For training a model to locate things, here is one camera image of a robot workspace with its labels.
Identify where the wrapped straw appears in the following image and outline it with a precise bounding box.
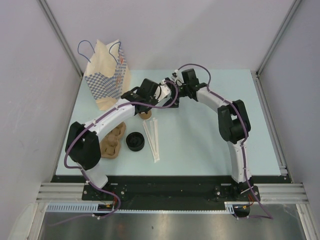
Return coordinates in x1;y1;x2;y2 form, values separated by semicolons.
152;117;160;162
142;120;157;163
149;120;159;162

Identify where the wrapped straw middle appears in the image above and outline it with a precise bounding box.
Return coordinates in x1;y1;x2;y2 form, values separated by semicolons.
149;120;159;162

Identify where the wrapped straw right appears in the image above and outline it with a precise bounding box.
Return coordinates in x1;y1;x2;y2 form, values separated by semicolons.
152;117;160;162

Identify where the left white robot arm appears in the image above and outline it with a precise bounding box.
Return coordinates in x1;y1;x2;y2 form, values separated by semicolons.
64;78;179;200

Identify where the stack of paper cups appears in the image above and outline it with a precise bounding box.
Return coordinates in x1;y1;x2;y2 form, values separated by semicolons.
138;111;152;120

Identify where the stack of black lids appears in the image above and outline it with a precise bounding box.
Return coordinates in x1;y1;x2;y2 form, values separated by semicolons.
125;132;145;152

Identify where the purple cable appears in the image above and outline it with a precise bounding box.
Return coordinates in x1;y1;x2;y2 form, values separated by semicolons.
51;79;180;227
174;63;274;221

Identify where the brown cardboard cup carrier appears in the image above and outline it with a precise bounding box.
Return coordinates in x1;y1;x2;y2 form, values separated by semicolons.
99;122;126;159

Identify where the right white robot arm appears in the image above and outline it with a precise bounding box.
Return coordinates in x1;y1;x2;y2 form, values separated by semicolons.
172;68;253;201

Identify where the wrapped straw left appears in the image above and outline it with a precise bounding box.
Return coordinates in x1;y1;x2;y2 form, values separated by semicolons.
142;120;157;163

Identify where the checkered paper takeout bag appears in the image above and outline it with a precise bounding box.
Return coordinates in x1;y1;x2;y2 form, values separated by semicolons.
83;40;131;111

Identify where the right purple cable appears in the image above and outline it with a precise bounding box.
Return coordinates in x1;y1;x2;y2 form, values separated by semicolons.
174;63;274;221

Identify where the white cable duct rail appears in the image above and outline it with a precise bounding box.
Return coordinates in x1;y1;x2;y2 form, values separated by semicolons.
46;202;250;215

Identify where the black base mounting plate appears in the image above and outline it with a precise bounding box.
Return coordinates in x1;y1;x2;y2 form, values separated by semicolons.
49;174;292;211

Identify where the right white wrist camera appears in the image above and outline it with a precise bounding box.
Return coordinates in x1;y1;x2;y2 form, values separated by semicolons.
171;69;182;82

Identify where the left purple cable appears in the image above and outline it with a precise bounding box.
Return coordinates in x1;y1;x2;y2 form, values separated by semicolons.
51;79;180;227

